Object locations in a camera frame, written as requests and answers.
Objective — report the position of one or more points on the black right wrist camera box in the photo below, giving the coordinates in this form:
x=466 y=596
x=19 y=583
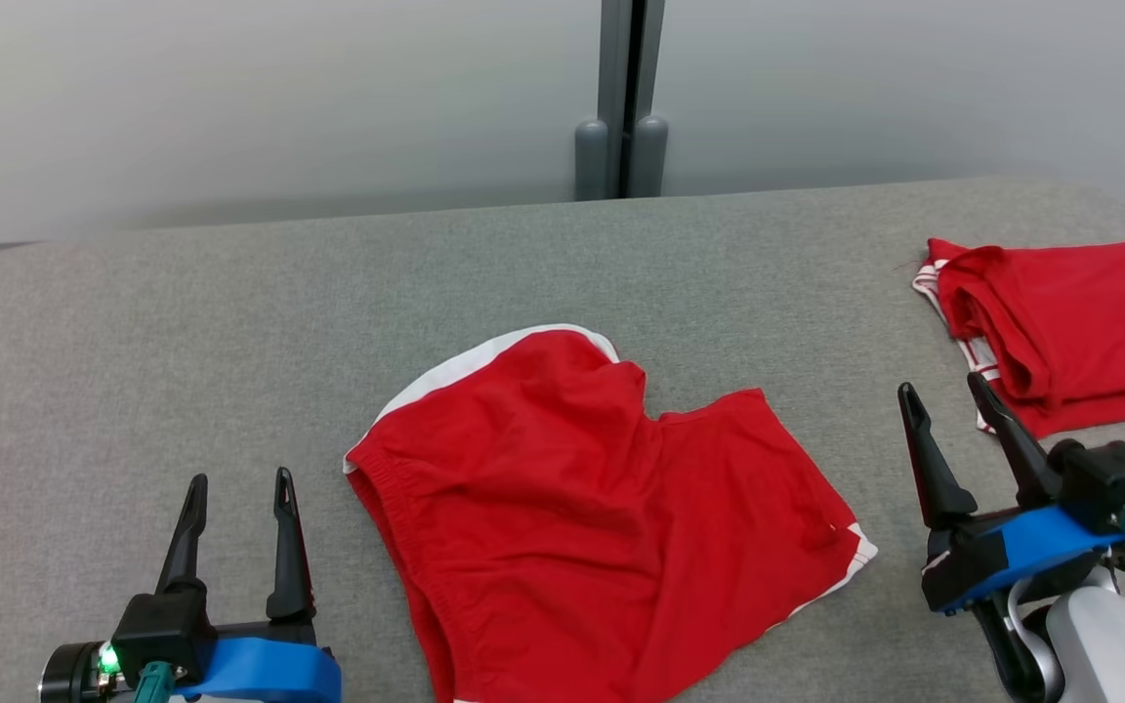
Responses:
x=1109 y=478

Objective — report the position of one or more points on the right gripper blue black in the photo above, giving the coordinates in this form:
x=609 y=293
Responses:
x=1021 y=547

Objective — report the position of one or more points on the red shorts white side panels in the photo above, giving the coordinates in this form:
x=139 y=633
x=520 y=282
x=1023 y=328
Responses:
x=582 y=517

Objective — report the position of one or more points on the red basketball jersey striped trim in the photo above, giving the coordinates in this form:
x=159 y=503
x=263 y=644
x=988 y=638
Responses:
x=1090 y=312

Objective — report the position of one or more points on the grey partition frame post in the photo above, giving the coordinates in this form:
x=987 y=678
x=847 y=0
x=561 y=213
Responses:
x=648 y=88
x=611 y=88

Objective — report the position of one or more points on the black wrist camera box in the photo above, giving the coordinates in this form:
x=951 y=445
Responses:
x=1109 y=478
x=164 y=625

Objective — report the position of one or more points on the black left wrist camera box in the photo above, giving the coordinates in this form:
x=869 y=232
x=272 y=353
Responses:
x=164 y=625

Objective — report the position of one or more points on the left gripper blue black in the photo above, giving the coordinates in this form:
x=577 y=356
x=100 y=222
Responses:
x=270 y=669

